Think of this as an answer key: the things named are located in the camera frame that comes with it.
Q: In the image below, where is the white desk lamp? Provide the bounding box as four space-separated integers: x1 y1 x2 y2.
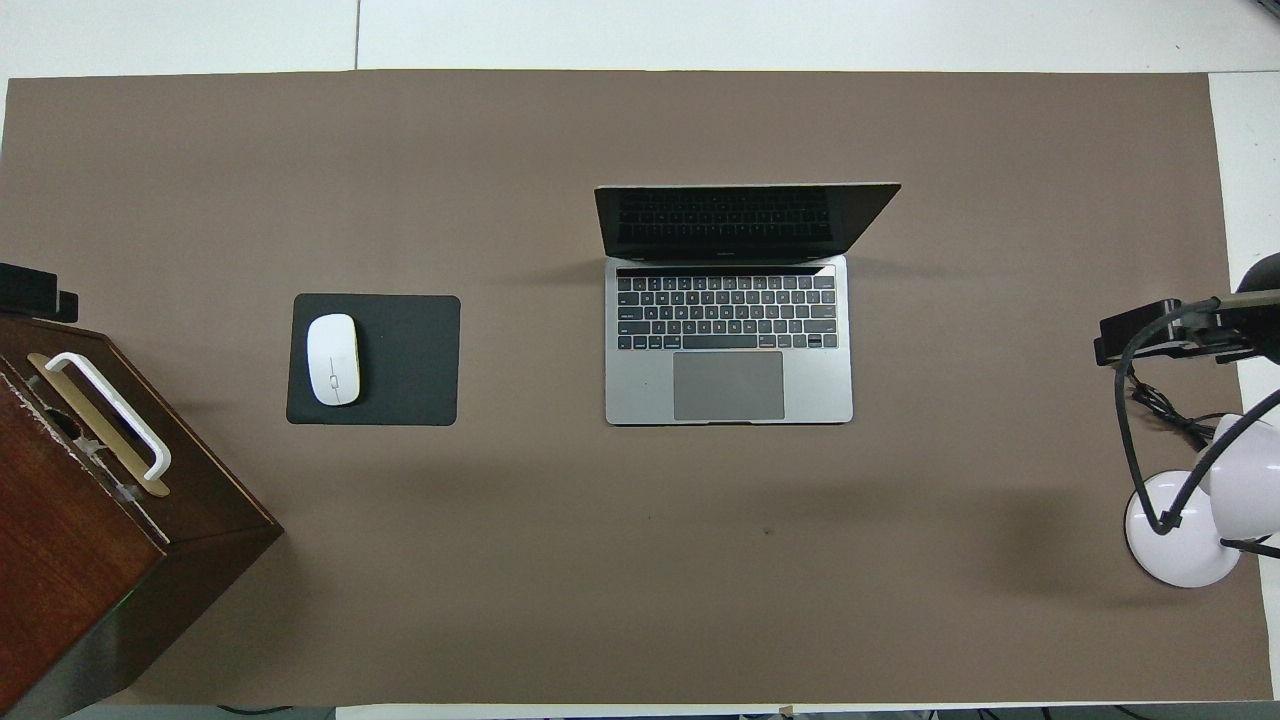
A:
1124 413 1280 589

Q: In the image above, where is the white box handle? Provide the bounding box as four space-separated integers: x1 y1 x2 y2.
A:
45 352 173 481

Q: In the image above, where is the white computer mouse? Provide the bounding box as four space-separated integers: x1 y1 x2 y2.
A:
306 314 361 406

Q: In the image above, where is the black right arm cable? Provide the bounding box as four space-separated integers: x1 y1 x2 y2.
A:
1113 290 1280 537

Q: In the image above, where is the black lamp power cable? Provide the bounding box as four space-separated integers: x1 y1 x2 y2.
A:
1125 372 1217 447

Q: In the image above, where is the brass box plate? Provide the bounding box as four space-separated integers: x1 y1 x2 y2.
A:
27 352 171 498

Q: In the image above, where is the brown table mat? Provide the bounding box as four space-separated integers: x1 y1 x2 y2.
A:
0 69 1273 707

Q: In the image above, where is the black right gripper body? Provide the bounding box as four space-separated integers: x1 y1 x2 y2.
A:
1180 253 1280 364

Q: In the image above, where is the dark brown wooden box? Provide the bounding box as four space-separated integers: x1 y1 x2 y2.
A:
0 312 286 720

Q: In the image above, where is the silver laptop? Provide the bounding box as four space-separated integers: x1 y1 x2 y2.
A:
594 182 902 427

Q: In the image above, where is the black mouse pad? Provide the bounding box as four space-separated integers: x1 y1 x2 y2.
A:
286 293 462 427

